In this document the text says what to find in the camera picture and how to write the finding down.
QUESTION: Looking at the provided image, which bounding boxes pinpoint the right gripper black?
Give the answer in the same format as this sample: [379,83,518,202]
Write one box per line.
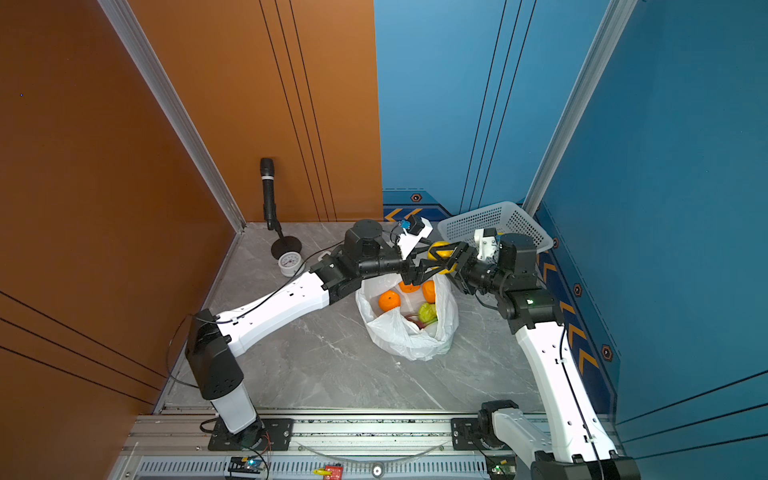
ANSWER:
[431,241,512,297]

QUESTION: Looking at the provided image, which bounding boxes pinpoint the yellow apple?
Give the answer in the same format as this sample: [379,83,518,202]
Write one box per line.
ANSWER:
[427,241,458,266]

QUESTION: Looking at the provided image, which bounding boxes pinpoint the orange fruit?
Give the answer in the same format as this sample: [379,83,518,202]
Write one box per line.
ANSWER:
[398,281,421,294]
[378,290,401,312]
[421,280,436,304]

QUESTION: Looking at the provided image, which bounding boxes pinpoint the green pear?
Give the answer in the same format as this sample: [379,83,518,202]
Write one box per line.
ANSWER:
[417,303,438,329]

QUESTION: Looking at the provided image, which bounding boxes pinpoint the white plastic bag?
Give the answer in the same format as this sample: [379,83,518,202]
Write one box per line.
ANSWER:
[355,274,459,361]

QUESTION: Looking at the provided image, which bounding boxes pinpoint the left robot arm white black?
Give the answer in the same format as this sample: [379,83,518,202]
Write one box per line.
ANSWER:
[185,215,437,440]

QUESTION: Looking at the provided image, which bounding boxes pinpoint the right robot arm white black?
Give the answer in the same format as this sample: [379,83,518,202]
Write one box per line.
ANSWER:
[429,234,641,479]

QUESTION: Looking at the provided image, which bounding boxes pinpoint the red dragon fruit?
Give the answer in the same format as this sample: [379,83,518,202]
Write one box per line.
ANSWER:
[405,315,425,330]

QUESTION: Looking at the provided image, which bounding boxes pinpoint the white plastic basket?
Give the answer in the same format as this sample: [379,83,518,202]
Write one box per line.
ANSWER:
[437,201,554,255]

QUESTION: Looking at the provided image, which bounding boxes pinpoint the round white gauge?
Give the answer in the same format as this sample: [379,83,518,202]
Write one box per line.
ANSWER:
[278,251,305,278]

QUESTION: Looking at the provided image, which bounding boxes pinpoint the black microphone on stand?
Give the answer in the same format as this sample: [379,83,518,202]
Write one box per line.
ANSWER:
[260,158,302,260]

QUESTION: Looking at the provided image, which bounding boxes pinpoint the circuit board right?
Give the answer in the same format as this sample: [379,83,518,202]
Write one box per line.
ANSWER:
[486,460,517,480]

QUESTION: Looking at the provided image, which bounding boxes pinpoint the green circuit board left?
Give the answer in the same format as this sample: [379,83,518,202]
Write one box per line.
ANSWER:
[227,456,268,480]

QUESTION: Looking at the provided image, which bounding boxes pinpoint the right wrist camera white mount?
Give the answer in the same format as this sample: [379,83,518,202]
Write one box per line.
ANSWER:
[474,227,499,263]

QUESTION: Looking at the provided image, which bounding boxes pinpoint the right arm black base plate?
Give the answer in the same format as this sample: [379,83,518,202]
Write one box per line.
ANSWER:
[450,417,497,451]

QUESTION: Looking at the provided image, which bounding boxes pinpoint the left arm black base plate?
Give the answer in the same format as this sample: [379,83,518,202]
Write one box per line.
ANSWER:
[200,417,294,453]

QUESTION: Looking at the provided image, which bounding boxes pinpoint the red emergency switch box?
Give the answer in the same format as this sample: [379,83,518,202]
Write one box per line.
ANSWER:
[313,464,344,480]

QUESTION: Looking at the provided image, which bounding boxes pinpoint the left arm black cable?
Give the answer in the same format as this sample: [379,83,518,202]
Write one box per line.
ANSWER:
[165,241,346,390]

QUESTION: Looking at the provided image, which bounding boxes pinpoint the aluminium front rail frame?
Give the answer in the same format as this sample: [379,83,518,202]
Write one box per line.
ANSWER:
[111,401,549,479]

